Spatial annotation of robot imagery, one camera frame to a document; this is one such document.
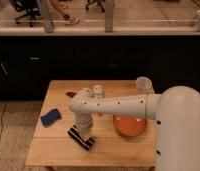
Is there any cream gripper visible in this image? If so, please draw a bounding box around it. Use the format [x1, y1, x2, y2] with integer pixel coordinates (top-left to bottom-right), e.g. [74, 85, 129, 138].
[78, 127, 92, 140]

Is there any black white striped eraser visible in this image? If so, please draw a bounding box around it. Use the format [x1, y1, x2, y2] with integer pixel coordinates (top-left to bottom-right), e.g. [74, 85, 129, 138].
[67, 125, 95, 151]

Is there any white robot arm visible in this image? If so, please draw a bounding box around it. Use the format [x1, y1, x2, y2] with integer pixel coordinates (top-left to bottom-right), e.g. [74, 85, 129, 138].
[69, 86, 200, 171]

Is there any blue sponge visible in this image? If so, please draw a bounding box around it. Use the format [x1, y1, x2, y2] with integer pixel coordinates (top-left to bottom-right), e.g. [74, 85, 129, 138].
[40, 109, 61, 127]

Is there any brown red marker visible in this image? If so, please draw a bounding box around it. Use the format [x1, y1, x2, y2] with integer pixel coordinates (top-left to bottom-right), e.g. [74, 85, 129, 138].
[66, 92, 77, 98]

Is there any wooden table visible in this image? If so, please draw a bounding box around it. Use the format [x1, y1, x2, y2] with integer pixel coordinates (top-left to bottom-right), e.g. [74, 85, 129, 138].
[26, 80, 155, 167]

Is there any white tube bottle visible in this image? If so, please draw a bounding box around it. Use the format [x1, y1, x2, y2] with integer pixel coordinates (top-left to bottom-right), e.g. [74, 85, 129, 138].
[93, 85, 103, 98]

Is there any orange plate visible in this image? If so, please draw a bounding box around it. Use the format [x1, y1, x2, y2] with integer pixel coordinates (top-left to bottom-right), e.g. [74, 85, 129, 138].
[113, 116, 147, 137]

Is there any clear plastic cup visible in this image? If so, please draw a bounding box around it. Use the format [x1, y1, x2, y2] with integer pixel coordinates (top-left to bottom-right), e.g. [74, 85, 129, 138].
[136, 76, 152, 94]

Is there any person leg with sneaker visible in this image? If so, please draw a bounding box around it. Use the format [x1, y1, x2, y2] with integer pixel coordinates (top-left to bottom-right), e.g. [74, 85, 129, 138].
[49, 0, 79, 26]

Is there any black office chair base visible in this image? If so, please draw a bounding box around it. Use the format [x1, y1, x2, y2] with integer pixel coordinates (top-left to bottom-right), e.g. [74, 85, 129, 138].
[85, 0, 106, 14]

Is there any black office chair left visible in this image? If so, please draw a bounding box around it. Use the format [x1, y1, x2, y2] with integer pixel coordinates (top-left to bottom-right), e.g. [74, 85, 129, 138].
[9, 0, 40, 27]

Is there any black floor cable left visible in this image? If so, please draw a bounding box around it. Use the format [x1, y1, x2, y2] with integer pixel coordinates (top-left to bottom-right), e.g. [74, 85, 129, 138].
[0, 99, 8, 159]

